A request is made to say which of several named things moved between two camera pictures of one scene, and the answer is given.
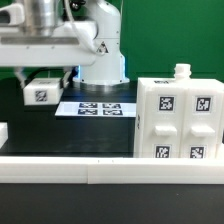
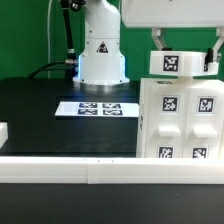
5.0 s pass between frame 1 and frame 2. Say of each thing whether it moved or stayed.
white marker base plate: stayed
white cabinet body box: stayed
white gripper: moved
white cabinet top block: moved
